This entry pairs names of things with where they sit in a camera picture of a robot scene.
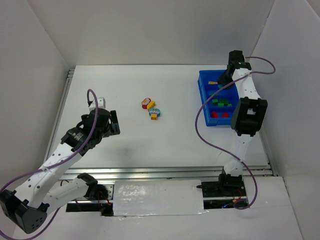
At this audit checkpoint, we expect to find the red arch lego brick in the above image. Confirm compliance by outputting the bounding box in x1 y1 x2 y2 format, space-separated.
210 111 219 118

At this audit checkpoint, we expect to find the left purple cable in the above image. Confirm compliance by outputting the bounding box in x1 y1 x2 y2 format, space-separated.
0 88 98 240

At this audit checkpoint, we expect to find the white foil tape panel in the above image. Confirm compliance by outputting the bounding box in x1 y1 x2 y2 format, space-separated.
113 179 205 217

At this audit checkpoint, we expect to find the aluminium front rail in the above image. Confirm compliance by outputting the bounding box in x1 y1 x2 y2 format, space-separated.
57 164 273 182

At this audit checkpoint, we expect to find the red rectangular lego brick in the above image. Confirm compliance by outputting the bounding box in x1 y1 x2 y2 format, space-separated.
221 112 230 118

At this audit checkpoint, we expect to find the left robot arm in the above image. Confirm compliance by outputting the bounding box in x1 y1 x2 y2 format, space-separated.
0 108 120 234

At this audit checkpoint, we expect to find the teal printed round lego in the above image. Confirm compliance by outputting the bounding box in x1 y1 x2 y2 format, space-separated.
148 108 161 117

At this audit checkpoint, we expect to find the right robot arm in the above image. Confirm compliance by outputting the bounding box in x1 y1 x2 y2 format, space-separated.
218 50 268 191

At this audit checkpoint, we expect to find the red flower lego piece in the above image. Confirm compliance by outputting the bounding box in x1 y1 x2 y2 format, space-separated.
141 97 151 109

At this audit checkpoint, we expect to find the blue divided plastic bin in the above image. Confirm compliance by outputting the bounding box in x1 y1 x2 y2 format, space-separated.
197 70 240 127

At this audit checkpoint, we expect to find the orange small lego brick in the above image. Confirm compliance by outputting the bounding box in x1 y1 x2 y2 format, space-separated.
151 115 158 121

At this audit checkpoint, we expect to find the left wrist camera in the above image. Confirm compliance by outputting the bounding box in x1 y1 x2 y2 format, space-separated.
89 97 106 111

